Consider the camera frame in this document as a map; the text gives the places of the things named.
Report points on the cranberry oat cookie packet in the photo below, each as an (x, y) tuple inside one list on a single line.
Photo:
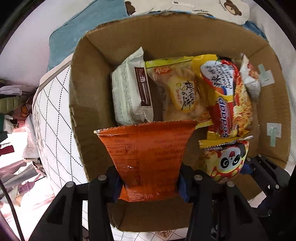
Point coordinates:
[(250, 78)]

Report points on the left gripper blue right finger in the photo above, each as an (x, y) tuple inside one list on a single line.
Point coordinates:
[(187, 186)]

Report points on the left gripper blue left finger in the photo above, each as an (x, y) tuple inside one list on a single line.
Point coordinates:
[(114, 185)]

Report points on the white cloth pile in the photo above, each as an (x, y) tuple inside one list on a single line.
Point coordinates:
[(31, 150)]

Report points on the instant noodle packet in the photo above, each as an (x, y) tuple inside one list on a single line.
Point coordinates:
[(227, 100)]

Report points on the clothes rack with garments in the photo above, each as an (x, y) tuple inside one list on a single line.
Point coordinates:
[(16, 104)]

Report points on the white diamond pattern mat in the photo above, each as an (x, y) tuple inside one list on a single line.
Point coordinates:
[(52, 123)]

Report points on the white remote control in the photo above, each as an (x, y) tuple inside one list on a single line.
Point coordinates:
[(179, 3)]

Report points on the white cake packet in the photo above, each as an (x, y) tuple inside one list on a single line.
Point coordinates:
[(131, 94)]

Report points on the yellow panda snack bag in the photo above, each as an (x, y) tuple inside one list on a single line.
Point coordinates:
[(222, 160)]

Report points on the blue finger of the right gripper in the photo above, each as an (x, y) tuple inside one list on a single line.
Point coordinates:
[(246, 170)]

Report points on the bear print pillow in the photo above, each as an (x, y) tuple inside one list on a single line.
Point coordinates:
[(232, 11)]

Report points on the teal blue pillow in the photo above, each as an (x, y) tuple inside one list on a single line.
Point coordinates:
[(63, 41)]

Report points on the yellow biscuit bag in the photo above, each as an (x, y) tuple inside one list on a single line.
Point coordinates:
[(179, 90)]

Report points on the orange foil snack bag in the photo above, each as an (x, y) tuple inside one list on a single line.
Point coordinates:
[(148, 157)]

